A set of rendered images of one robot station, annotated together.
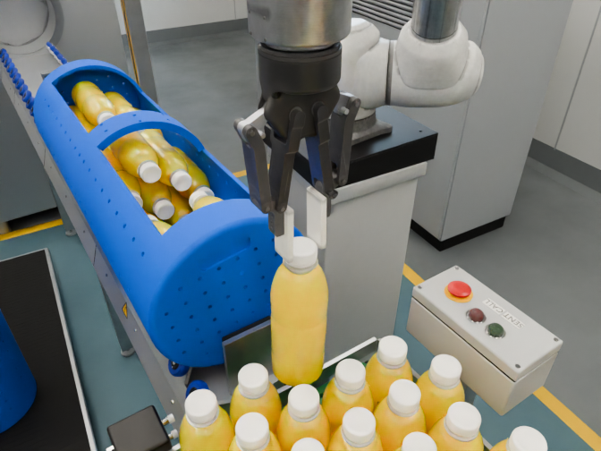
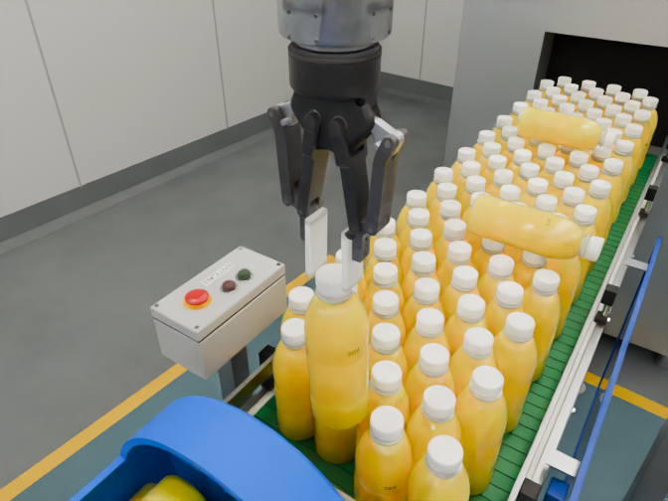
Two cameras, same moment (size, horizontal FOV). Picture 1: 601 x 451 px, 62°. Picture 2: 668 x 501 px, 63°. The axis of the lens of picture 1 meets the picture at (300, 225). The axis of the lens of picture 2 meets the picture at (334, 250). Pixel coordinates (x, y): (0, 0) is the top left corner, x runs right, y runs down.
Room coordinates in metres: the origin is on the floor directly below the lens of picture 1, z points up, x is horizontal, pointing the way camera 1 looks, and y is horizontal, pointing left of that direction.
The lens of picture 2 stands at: (0.63, 0.41, 1.62)
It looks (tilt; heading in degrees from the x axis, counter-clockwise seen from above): 34 degrees down; 248
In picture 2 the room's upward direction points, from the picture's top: straight up
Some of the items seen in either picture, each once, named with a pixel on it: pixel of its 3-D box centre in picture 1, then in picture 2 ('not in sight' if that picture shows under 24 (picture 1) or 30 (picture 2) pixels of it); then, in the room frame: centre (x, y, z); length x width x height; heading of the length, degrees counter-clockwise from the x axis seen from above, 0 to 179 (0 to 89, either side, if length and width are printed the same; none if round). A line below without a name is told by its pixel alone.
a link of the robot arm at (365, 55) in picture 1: (351, 67); not in sight; (1.24, -0.13, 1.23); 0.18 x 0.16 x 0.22; 80
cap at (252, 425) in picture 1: (252, 432); (438, 404); (0.34, 0.06, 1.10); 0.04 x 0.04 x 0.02
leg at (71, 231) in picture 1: (55, 183); not in sight; (2.21, 1.25, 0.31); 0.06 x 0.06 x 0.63; 33
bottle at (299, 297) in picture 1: (299, 317); (337, 352); (0.45, 0.00, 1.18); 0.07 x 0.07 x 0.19
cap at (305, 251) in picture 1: (300, 254); (334, 282); (0.45, 0.00, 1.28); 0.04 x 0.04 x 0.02
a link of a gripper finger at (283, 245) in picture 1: (283, 231); (352, 256); (0.44, 0.02, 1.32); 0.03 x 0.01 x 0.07; 33
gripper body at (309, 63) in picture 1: (300, 89); (334, 96); (0.45, 0.00, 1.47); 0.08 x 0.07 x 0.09; 123
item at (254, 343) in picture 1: (251, 353); not in sight; (0.55, 0.08, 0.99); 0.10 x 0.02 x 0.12; 123
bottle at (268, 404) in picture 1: (257, 424); (382, 475); (0.41, 0.06, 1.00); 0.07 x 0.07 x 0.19
